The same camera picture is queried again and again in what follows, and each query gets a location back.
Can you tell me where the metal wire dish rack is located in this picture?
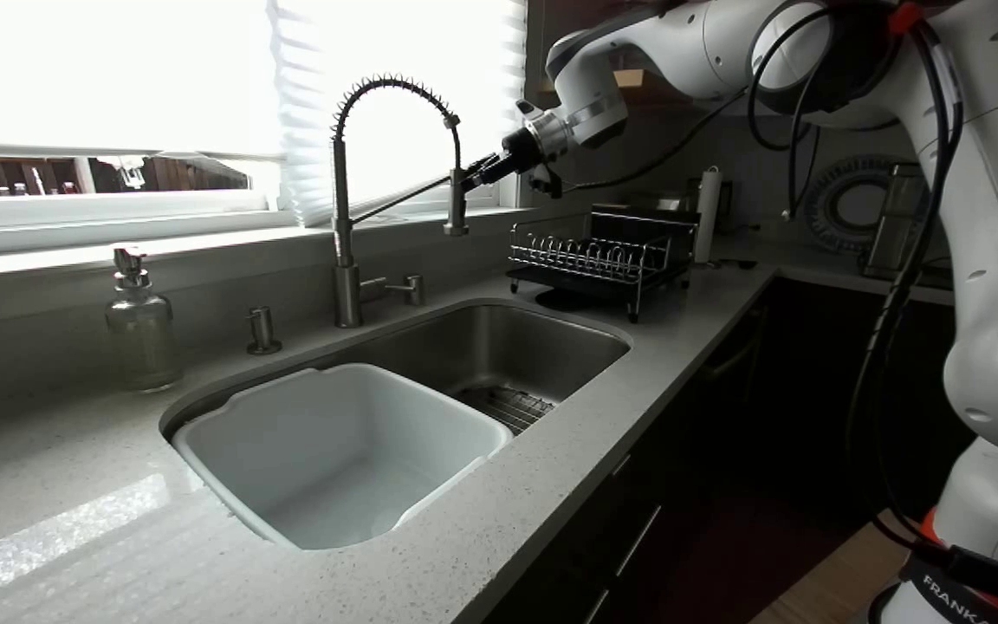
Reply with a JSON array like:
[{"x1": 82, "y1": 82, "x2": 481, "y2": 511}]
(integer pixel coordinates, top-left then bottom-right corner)
[{"x1": 501, "y1": 203, "x2": 701, "y2": 324}]

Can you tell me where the thin black cable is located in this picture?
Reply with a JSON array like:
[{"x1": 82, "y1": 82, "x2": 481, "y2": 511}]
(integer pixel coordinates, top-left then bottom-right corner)
[{"x1": 566, "y1": 0, "x2": 838, "y2": 197}]

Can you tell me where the round ribbed grey disc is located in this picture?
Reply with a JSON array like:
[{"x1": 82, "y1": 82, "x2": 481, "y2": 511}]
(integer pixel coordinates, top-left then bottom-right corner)
[{"x1": 807, "y1": 158, "x2": 909, "y2": 253}]

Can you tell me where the black utensil holder box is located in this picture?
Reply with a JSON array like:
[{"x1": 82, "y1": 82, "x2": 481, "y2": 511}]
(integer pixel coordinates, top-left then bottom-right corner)
[{"x1": 586, "y1": 197, "x2": 702, "y2": 251}]

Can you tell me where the glass soap dispenser bottle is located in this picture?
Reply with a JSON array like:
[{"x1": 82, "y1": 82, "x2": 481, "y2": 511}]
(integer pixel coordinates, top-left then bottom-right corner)
[{"x1": 103, "y1": 245, "x2": 175, "y2": 391}]

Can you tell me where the white window blind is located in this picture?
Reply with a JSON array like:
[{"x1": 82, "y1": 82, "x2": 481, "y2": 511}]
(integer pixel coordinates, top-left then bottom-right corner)
[{"x1": 267, "y1": 0, "x2": 530, "y2": 230}]

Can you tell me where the white paper towel roll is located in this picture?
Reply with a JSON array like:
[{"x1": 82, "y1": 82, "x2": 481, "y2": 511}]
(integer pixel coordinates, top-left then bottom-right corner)
[{"x1": 693, "y1": 164, "x2": 726, "y2": 266}]

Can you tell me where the dark cabinet drawer handle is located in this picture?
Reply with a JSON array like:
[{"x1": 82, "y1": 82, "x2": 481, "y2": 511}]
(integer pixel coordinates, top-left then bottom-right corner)
[
  {"x1": 611, "y1": 498, "x2": 669, "y2": 582},
  {"x1": 580, "y1": 582, "x2": 617, "y2": 624}
]

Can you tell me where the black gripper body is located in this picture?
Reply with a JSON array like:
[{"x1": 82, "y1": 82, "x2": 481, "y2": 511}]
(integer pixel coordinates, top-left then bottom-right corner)
[{"x1": 494, "y1": 121, "x2": 567, "y2": 197}]

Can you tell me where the thick black corrugated cable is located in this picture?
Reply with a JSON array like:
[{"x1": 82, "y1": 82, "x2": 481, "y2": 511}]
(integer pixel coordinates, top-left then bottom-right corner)
[{"x1": 843, "y1": 19, "x2": 965, "y2": 554}]

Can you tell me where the wire sink bottom grid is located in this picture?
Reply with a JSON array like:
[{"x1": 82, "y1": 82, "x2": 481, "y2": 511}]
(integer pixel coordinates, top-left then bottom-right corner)
[{"x1": 448, "y1": 381, "x2": 560, "y2": 441}]

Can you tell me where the white plastic wash basin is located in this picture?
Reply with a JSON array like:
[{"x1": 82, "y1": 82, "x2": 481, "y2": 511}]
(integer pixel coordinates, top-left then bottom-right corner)
[{"x1": 168, "y1": 360, "x2": 517, "y2": 554}]

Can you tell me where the stainless steel sink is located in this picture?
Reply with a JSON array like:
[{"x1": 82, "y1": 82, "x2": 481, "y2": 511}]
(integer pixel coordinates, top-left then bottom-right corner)
[{"x1": 157, "y1": 292, "x2": 634, "y2": 554}]

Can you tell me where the chrome spring pull-down tap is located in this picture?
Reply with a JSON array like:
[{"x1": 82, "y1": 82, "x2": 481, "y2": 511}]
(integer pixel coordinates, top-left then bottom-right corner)
[{"x1": 330, "y1": 78, "x2": 470, "y2": 334}]

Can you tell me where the small chrome sink air gap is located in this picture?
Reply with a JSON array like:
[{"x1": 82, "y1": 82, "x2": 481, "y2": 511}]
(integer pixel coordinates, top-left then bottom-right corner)
[{"x1": 242, "y1": 301, "x2": 285, "y2": 360}]

